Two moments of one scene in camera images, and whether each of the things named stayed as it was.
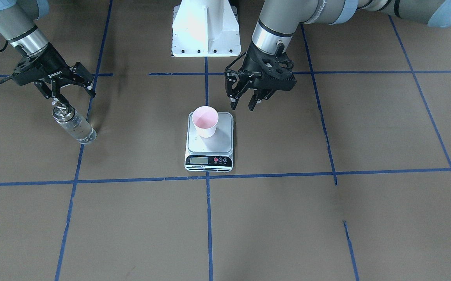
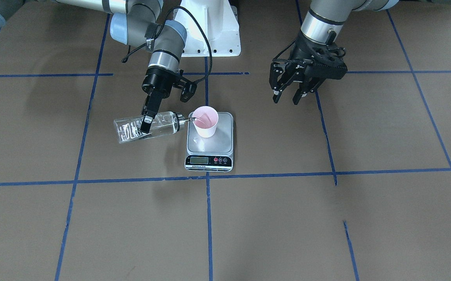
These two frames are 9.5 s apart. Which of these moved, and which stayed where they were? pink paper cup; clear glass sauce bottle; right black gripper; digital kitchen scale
Moved: clear glass sauce bottle; right black gripper
Stayed: pink paper cup; digital kitchen scale
